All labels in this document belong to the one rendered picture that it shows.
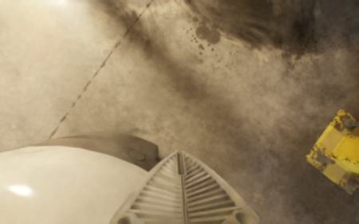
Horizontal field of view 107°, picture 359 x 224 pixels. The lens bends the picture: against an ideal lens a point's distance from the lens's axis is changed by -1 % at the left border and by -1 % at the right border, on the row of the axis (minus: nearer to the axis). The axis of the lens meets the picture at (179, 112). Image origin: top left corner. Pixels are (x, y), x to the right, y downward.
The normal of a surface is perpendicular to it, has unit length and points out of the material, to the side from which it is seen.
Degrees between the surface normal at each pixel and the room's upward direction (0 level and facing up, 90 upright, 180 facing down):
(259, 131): 0
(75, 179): 56
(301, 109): 0
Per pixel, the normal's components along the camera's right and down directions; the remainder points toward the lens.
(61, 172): 0.21, -0.81
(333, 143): 0.03, 0.03
